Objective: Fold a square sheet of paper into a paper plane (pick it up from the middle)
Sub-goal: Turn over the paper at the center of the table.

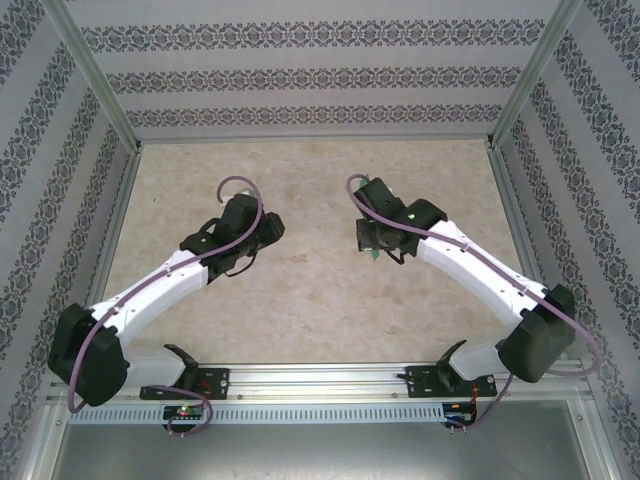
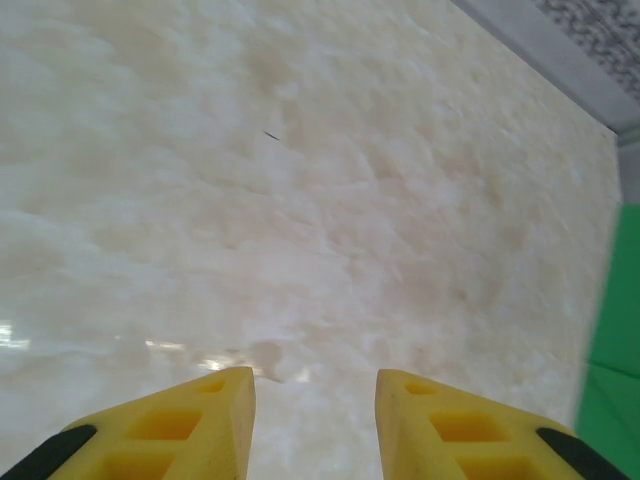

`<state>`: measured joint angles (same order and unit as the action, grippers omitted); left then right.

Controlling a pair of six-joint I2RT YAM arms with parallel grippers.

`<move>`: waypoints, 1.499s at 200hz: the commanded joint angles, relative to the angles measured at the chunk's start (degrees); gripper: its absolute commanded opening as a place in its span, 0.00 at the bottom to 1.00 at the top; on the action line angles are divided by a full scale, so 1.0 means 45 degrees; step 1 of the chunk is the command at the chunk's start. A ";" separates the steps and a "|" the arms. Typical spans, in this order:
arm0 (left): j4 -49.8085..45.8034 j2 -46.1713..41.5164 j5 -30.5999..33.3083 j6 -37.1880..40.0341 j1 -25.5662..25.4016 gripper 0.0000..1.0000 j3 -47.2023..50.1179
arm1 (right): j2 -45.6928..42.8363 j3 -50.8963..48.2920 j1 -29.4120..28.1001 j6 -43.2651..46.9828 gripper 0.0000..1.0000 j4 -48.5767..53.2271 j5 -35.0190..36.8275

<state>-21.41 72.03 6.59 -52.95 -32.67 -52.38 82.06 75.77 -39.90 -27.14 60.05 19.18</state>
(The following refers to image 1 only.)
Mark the grey metal sheet panel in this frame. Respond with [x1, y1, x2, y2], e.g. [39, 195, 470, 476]
[47, 423, 609, 480]

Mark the thin black left gripper cable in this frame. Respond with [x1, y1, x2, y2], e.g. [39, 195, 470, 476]
[219, 252, 259, 279]

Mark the aluminium back rail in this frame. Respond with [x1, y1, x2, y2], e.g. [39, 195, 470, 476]
[135, 130, 494, 146]

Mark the aluminium side rail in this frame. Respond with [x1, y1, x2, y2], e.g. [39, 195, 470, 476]
[487, 147, 569, 361]
[68, 147, 144, 365]

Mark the aluminium mounting rail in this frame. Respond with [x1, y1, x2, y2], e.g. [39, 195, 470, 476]
[47, 360, 594, 404]

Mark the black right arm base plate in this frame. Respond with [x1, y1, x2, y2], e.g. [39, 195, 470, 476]
[405, 364, 499, 400]

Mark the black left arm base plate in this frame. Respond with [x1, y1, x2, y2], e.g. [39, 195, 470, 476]
[139, 367, 231, 401]

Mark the slotted grey cable duct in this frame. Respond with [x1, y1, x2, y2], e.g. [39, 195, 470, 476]
[67, 403, 446, 425]

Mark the aluminium frame post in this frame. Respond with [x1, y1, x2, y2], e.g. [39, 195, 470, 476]
[485, 0, 585, 150]
[44, 0, 144, 151]

